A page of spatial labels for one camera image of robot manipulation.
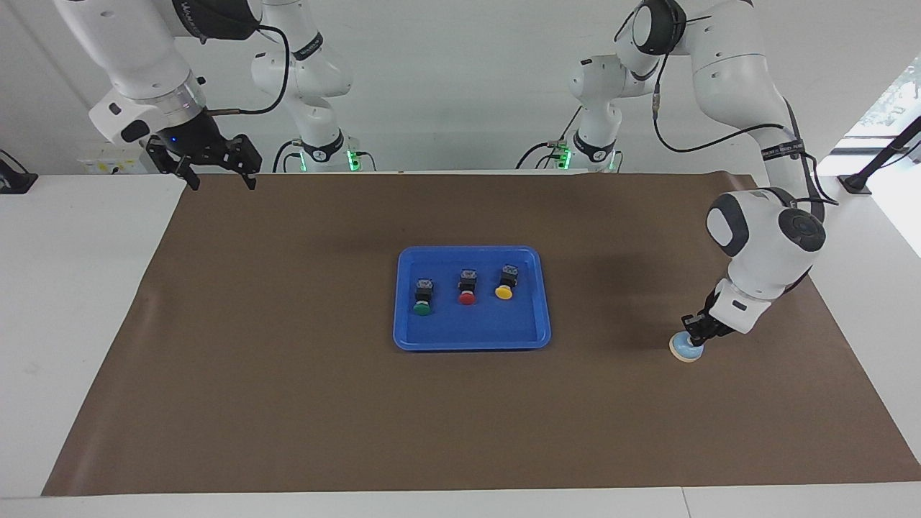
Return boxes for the blue call bell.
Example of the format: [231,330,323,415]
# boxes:
[668,332,705,363]

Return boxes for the yellow push button switch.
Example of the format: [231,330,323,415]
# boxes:
[494,264,521,301]

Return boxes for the blue plastic tray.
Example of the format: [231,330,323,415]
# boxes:
[393,245,553,352]

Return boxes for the black slanted stand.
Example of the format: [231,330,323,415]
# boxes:
[837,115,921,195]

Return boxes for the brown table mat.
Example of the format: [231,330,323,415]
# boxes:
[41,173,921,497]

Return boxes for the bright window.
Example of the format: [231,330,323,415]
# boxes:
[842,58,921,155]

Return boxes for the white wall socket box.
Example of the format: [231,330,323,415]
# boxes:
[77,140,158,176]

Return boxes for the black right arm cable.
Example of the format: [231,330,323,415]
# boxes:
[205,24,291,116]

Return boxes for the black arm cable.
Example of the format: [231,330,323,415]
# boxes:
[205,24,291,116]
[650,43,839,209]

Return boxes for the black desk bracket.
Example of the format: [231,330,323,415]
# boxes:
[0,149,38,195]

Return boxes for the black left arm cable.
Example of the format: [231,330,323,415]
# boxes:
[650,43,839,209]

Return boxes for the black left base cable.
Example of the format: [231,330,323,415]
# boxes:
[515,108,584,171]

